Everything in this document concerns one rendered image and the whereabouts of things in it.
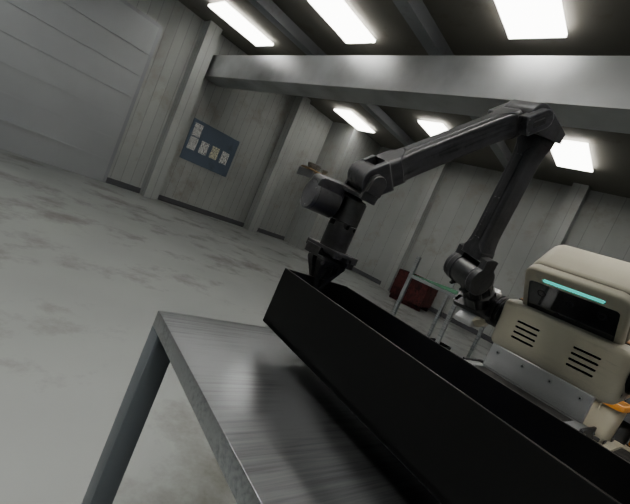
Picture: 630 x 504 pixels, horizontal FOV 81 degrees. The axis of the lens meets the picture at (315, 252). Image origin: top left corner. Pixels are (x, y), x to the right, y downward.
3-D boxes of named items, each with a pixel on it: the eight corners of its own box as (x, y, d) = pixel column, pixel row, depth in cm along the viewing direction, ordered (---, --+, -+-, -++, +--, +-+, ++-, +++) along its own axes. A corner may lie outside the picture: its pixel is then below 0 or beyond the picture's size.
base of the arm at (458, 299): (509, 301, 100) (470, 284, 109) (508, 280, 95) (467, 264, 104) (490, 322, 97) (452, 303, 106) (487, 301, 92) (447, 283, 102)
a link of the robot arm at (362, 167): (552, 130, 77) (511, 121, 85) (555, 101, 73) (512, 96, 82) (369, 205, 69) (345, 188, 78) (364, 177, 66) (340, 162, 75)
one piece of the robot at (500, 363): (459, 411, 100) (494, 339, 98) (571, 495, 79) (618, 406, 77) (428, 412, 90) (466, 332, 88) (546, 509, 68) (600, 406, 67)
